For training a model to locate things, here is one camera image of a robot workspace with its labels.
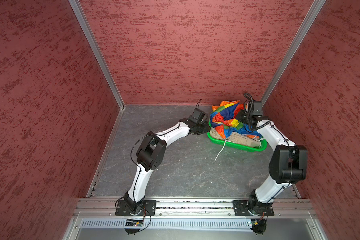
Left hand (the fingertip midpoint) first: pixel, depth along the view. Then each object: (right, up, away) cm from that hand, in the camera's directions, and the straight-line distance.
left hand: (209, 131), depth 93 cm
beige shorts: (+21, -5, -3) cm, 22 cm away
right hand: (+17, +10, 0) cm, 20 cm away
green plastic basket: (+21, -9, -4) cm, 23 cm away
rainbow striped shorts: (+10, +7, +3) cm, 13 cm away
